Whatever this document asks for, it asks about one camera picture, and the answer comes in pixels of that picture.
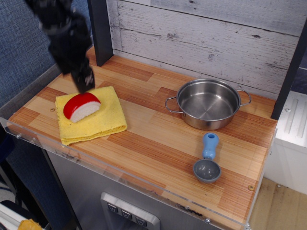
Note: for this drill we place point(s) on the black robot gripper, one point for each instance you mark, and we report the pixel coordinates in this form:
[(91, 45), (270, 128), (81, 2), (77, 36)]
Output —
[(69, 52)]

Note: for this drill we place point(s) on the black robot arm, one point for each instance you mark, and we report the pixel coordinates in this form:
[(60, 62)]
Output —
[(55, 16)]

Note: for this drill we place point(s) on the folded yellow cloth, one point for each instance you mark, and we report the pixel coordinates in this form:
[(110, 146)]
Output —
[(109, 119)]

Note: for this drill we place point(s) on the small stainless steel pot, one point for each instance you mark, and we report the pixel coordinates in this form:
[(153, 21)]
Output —
[(206, 104)]

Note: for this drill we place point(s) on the clear acrylic edge guard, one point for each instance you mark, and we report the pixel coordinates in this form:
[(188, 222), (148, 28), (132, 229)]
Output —
[(155, 156)]

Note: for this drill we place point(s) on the silver dispenser button panel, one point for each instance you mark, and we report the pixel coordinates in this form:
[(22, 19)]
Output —
[(114, 205)]

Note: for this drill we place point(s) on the black and yellow floor object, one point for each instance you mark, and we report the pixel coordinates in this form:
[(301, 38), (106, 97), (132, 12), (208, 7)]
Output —
[(14, 217)]

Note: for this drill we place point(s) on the blue and grey scoop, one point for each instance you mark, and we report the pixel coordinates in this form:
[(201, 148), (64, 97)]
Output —
[(207, 170)]

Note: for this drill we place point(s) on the white ribbed side unit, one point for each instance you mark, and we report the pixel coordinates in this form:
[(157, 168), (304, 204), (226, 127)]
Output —
[(287, 161)]

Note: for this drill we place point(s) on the black left vertical post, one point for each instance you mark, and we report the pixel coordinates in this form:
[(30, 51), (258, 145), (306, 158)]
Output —
[(98, 13)]

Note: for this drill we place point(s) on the black vertical post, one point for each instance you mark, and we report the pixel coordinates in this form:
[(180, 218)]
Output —
[(291, 73), (98, 13)]

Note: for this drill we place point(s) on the black right vertical post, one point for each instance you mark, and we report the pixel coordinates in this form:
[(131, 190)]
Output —
[(291, 73)]

